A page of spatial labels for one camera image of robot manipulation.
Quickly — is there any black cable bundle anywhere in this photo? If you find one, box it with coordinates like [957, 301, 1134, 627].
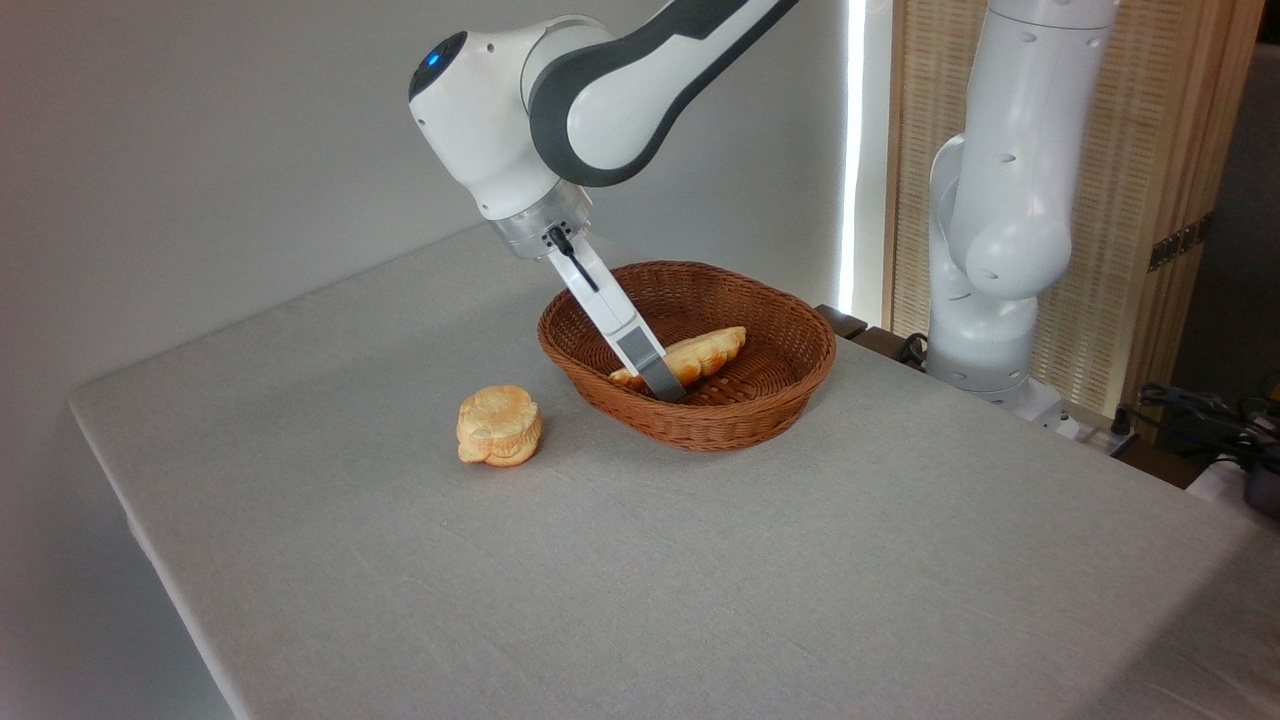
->
[1135, 378, 1280, 471]

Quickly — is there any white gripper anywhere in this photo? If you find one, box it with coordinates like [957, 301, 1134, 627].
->
[545, 234, 688, 404]

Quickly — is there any wooden slatted screen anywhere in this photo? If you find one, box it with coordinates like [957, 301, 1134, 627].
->
[884, 0, 1266, 423]

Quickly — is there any dark metal screen hinge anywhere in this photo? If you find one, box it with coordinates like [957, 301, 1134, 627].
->
[1148, 214, 1213, 273]

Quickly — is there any dark wooden bench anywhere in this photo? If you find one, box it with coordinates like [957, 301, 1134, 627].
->
[815, 304, 933, 373]

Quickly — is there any grey tablecloth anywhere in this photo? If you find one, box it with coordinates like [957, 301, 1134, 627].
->
[68, 220, 1280, 720]

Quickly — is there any brown wicker basket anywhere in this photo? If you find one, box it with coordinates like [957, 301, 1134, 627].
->
[537, 261, 838, 454]

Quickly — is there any long golden bread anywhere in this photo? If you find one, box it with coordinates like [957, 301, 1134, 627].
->
[609, 326, 748, 392]

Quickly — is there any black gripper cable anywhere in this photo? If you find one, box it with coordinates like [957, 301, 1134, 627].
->
[546, 225, 601, 294]

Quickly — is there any round golden bread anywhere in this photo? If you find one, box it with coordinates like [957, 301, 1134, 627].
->
[456, 385, 544, 468]

